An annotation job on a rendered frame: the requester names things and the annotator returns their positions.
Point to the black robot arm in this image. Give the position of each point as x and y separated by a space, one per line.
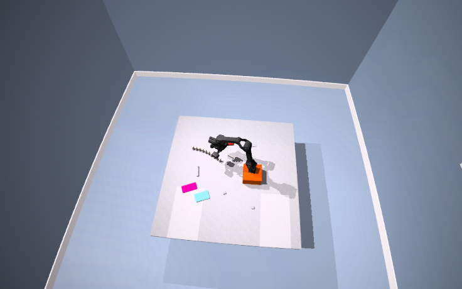
220 141

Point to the light blue rectangular block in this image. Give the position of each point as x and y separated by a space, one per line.
201 196

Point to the magenta flat rectangular block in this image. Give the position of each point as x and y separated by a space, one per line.
189 187

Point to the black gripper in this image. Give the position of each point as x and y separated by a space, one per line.
216 154

